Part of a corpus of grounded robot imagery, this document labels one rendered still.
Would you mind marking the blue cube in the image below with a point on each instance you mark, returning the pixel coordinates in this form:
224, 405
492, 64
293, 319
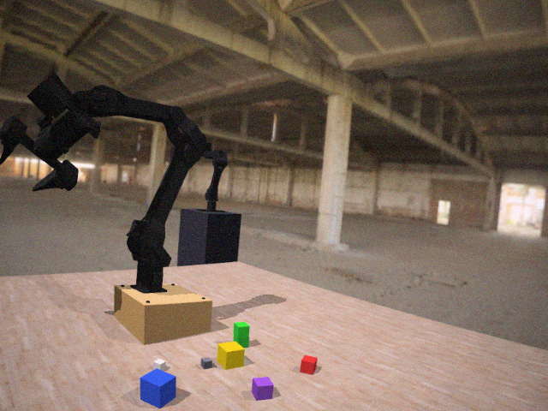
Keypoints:
158, 388

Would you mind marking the red block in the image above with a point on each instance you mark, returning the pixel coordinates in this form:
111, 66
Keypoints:
308, 364

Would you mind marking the purple block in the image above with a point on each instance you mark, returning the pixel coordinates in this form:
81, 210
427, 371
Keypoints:
262, 388

